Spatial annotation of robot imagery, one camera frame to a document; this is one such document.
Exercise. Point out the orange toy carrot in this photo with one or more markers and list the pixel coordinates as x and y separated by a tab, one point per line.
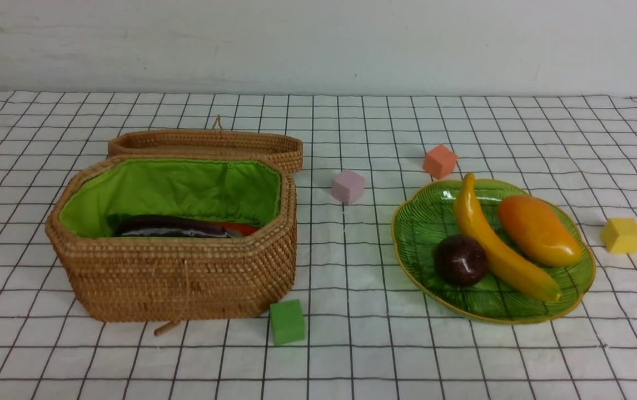
237	229

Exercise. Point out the dark purple toy passionfruit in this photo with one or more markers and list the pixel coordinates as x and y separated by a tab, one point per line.
460	260

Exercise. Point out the dark purple toy eggplant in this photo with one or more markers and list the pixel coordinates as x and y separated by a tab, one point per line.
168	226

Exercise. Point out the yellow toy banana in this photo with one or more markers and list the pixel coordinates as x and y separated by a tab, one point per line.
504	262

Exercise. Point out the orange yellow toy mango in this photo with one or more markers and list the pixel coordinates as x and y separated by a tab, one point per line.
539	233

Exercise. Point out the pink foam cube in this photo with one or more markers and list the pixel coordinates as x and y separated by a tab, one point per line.
348	187

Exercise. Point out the woven rattan basket lid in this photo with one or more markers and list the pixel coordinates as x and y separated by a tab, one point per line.
284	151

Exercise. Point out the woven rattan basket green lining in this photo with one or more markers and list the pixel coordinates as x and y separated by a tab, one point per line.
174	279

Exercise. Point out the green glass leaf plate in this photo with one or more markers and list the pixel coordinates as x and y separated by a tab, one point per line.
427	218

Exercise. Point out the orange foam cube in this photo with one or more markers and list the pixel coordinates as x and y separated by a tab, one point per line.
439	162

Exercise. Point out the green foam cube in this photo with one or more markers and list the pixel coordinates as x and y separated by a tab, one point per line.
287	322

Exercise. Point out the white checkered tablecloth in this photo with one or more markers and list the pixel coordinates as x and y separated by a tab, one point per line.
371	334

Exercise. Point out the yellow foam cube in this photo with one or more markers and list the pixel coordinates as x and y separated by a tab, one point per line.
619	235

